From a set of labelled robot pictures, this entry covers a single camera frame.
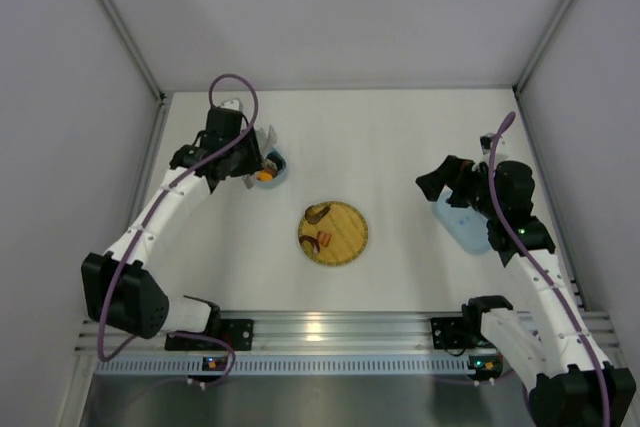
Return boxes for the metal tongs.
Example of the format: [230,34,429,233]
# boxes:
[243,125,278,189]

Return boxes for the orange fish-shaped food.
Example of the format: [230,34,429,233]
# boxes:
[256,171,274,182]

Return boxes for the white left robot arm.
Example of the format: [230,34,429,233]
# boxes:
[81,99,263,339]

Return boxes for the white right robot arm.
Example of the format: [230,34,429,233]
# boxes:
[416,156,636,426]

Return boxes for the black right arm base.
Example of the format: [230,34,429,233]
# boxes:
[430,317,487,353]

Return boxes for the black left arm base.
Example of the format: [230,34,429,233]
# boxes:
[164,318,254,352]

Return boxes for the light blue lunch box lid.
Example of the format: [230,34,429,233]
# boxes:
[432,194,492,256]

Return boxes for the light blue lunch box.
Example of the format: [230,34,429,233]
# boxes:
[254,149,288,189]

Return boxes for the round bamboo plate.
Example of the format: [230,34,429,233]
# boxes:
[297,201,369,267]

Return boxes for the red bacon strip food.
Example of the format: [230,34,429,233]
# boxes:
[317,231,332,247]

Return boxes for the dark grilled fish food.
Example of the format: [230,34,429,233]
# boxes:
[304,205,331,225]

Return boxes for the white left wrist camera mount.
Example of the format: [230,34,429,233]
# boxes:
[219,98,244,112]

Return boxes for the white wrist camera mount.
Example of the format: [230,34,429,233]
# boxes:
[480,133,509,164]
[219,98,244,112]

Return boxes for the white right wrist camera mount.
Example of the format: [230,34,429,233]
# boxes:
[480,133,509,164]

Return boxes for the slotted grey cable duct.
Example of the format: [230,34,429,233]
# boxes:
[95,354,482,376]

